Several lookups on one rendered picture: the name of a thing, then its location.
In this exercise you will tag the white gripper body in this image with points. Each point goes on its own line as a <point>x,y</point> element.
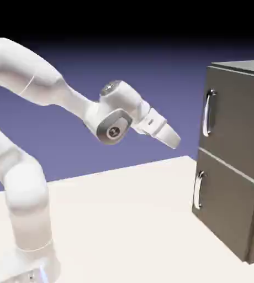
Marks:
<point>169,134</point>

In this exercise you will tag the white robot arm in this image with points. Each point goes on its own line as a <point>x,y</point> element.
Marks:
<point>29,79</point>

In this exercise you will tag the dark grey tall cabinet door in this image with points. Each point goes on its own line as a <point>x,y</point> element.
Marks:
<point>237,123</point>

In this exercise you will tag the dark grey cabinet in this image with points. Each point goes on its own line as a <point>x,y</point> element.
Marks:
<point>239,176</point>

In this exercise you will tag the dark grey short cabinet door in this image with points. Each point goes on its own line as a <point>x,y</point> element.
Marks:
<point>224,203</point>

